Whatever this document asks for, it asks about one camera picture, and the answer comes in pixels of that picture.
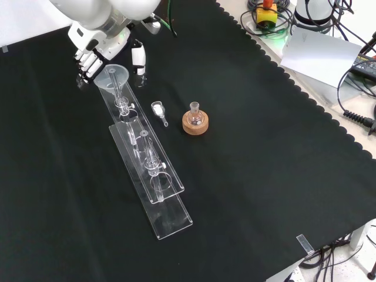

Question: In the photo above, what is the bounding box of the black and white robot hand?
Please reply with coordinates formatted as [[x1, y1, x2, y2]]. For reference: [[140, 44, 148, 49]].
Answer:
[[67, 22, 147, 88]]

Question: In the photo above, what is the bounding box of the translucent plastic funnel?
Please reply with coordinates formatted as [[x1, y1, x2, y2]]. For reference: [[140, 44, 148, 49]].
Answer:
[[93, 63, 129, 99]]

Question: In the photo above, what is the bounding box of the glass weighing funnel with powder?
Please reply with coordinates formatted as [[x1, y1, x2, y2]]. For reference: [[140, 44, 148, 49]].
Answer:
[[150, 100, 170, 127]]

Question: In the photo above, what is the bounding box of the clear acrylic funnel stand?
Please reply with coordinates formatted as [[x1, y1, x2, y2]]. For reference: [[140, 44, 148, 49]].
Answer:
[[96, 67, 194, 241]]

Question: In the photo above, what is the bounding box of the small glass round-bottom flask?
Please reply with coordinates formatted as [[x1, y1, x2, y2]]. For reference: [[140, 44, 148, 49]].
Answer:
[[189, 101, 204, 126]]

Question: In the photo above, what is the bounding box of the yellow stop button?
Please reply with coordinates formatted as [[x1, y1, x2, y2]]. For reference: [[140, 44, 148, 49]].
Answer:
[[254, 0, 278, 29]]

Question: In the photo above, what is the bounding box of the black bench cloth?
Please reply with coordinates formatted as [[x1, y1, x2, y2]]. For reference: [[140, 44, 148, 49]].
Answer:
[[0, 0, 376, 282]]

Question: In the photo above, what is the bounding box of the pale board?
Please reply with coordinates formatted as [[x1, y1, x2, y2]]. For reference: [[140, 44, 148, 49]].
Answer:
[[280, 26, 363, 89]]

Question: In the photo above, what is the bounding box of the black power adapter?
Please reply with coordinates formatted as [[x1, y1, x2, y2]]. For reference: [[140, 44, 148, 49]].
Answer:
[[350, 52, 376, 79]]

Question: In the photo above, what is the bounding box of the white table leg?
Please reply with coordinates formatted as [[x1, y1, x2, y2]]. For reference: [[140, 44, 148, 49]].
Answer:
[[350, 219, 376, 251]]

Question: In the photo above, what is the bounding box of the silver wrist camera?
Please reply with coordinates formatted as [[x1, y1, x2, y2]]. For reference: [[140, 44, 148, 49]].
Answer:
[[142, 18, 163, 36]]

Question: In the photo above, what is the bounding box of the green cable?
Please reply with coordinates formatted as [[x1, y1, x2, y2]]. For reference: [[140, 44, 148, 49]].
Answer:
[[166, 0, 179, 38]]

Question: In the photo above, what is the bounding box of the cork ring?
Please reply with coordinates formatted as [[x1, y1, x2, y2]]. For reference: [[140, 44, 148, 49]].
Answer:
[[182, 111, 210, 135]]

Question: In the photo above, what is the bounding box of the black cable bundle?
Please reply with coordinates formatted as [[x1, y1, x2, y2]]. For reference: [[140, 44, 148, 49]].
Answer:
[[298, 224, 376, 282], [240, 0, 296, 36]]

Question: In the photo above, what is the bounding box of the black ribbed plug cable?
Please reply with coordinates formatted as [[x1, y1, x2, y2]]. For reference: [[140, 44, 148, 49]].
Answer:
[[337, 66, 376, 136]]

